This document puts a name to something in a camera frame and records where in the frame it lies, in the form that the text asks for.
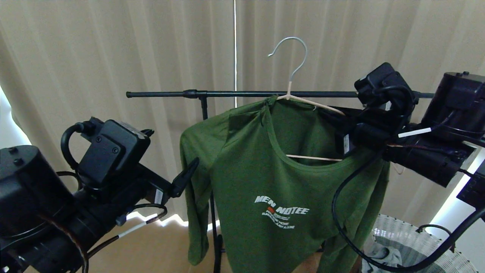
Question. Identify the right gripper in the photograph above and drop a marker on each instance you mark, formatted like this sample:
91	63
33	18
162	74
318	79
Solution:
424	155

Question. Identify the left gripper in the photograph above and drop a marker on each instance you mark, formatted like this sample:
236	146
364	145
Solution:
98	220

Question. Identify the green printed shirt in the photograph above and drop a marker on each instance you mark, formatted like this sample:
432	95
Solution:
265	178

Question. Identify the pink clothes hanger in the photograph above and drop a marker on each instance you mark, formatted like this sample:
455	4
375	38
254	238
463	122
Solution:
314	103

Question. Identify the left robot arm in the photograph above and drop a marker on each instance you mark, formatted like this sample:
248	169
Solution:
26	189

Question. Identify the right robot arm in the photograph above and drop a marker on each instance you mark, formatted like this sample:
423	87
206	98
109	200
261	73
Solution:
458	106

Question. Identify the white laundry basket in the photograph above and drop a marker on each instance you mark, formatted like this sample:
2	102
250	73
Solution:
413	239

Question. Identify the black clothes rack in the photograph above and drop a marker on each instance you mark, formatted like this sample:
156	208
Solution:
227	93

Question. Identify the pale grey garment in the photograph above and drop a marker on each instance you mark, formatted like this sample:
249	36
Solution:
382	254

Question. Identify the beige curtain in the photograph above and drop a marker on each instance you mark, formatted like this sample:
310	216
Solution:
113	49

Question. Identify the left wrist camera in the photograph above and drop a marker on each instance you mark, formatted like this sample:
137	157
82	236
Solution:
113	148

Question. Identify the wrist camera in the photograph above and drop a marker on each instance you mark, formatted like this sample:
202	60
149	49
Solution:
113	148
382	85

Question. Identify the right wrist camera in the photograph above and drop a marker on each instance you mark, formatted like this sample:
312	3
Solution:
382	85

